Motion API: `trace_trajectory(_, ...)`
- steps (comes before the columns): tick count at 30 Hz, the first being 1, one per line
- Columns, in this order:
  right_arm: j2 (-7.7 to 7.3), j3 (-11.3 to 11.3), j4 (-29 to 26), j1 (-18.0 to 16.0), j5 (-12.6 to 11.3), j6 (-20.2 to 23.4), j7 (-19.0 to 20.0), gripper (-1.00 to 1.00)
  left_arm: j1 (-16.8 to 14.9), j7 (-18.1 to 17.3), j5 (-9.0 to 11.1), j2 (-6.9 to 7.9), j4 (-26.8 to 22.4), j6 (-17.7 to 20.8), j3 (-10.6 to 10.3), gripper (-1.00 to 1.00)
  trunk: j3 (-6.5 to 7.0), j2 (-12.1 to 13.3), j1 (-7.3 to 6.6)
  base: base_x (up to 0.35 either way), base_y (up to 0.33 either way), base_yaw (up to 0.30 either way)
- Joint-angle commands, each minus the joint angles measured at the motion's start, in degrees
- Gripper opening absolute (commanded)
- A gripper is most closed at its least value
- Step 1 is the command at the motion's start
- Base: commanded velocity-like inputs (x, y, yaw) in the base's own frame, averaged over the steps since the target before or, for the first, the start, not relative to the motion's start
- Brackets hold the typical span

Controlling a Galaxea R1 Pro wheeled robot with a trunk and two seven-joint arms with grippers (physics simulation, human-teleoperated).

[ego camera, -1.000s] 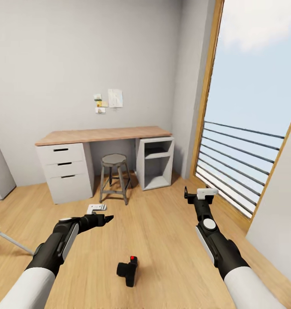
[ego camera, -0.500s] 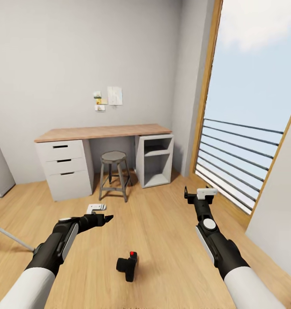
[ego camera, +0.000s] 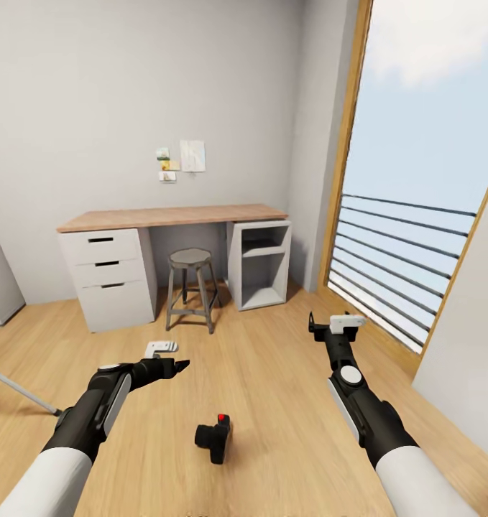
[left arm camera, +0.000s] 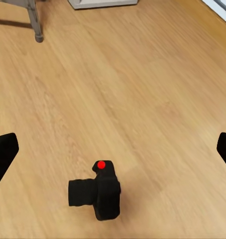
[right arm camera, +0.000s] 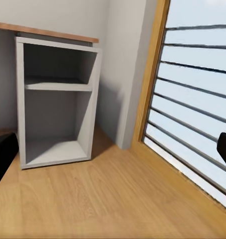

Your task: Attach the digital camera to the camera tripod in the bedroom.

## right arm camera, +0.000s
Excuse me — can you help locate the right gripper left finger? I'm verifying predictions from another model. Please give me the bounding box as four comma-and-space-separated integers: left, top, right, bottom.
0, 132, 19, 181

